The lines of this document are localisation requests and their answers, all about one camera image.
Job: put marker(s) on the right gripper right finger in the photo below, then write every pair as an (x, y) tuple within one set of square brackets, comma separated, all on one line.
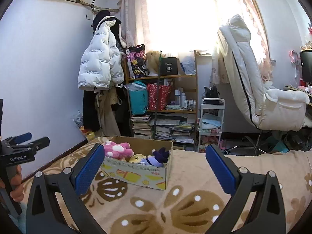
[(267, 213)]

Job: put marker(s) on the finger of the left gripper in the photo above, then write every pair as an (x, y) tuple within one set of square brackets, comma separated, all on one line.
[(32, 146), (15, 140)]

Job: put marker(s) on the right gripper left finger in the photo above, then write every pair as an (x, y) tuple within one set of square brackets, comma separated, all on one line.
[(44, 214)]

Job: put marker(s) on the pink plush bear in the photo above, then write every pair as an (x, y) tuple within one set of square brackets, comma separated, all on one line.
[(118, 151)]

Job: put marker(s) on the yellow plush toy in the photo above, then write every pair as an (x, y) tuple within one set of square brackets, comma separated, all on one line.
[(137, 158)]

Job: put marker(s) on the purple haired plush doll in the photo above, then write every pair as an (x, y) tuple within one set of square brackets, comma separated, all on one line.
[(158, 158)]

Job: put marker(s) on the person's left hand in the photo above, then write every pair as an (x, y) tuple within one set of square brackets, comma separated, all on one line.
[(17, 194)]

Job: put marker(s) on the beige hanging coat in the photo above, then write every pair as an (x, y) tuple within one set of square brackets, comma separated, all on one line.
[(106, 117)]

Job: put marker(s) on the white puffer jacket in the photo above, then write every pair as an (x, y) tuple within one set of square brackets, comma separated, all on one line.
[(100, 67)]

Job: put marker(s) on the stack of books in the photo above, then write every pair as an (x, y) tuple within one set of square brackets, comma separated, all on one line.
[(141, 126)]

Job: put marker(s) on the teal bag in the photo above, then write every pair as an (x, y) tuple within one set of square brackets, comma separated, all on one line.
[(138, 96)]

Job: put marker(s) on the cardboard box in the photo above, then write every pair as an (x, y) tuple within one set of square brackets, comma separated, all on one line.
[(139, 174)]

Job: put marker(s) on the white utility cart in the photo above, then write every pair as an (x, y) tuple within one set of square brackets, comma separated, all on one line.
[(210, 126)]

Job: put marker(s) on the black cartoon print bag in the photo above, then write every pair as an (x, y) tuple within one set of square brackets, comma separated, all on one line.
[(136, 61)]

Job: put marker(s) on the red patterned gift bag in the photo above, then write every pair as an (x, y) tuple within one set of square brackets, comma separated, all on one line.
[(158, 96)]

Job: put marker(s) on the wooden bookshelf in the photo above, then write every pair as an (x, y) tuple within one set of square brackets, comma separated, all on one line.
[(178, 121)]

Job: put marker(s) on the blonde wig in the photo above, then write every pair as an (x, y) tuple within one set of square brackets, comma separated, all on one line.
[(152, 62)]

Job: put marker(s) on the black box with 40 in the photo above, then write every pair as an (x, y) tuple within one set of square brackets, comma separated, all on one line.
[(169, 66)]

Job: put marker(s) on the pink small fan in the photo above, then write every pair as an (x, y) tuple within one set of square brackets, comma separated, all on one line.
[(296, 63)]

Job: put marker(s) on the floral curtain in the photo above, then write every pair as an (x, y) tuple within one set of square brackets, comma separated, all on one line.
[(135, 22)]

